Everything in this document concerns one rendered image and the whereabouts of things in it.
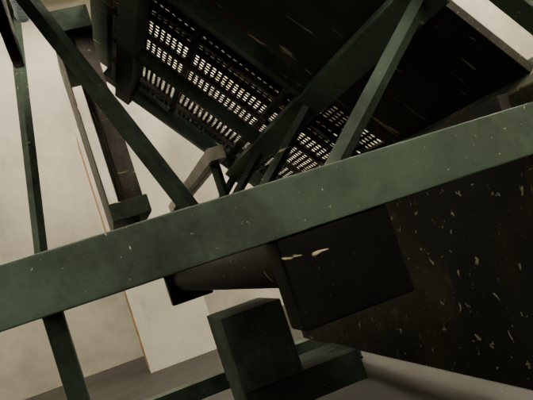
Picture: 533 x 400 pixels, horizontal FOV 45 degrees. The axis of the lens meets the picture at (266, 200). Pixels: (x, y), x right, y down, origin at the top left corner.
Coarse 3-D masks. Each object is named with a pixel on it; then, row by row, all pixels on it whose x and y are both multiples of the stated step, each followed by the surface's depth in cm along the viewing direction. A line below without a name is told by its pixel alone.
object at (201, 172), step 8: (208, 152) 191; (216, 152) 192; (224, 152) 192; (200, 160) 206; (208, 160) 194; (216, 160) 193; (200, 168) 210; (208, 168) 204; (192, 176) 228; (200, 176) 217; (208, 176) 224; (184, 184) 250; (192, 184) 233; (200, 184) 239; (192, 192) 256; (176, 208) 300
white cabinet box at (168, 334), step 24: (144, 120) 534; (96, 144) 522; (144, 168) 528; (96, 192) 516; (144, 192) 526; (144, 288) 515; (144, 312) 512; (168, 312) 517; (192, 312) 521; (144, 336) 510; (168, 336) 514; (192, 336) 519; (168, 360) 511
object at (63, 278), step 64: (448, 128) 110; (512, 128) 113; (256, 192) 100; (320, 192) 102; (384, 192) 105; (448, 192) 152; (512, 192) 129; (64, 256) 92; (128, 256) 94; (192, 256) 96; (256, 256) 132; (320, 256) 101; (384, 256) 104; (448, 256) 160; (512, 256) 136; (0, 320) 89; (64, 320) 289; (256, 320) 200; (320, 320) 100; (384, 320) 211; (448, 320) 170; (512, 320) 142; (64, 384) 285; (192, 384) 298; (256, 384) 197; (320, 384) 204; (512, 384) 150
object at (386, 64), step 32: (32, 0) 193; (416, 0) 124; (64, 32) 196; (384, 64) 120; (96, 96) 195; (32, 128) 302; (128, 128) 194; (352, 128) 117; (32, 160) 298; (160, 160) 196; (256, 160) 256; (32, 192) 296; (224, 192) 197; (32, 224) 296; (128, 224) 246
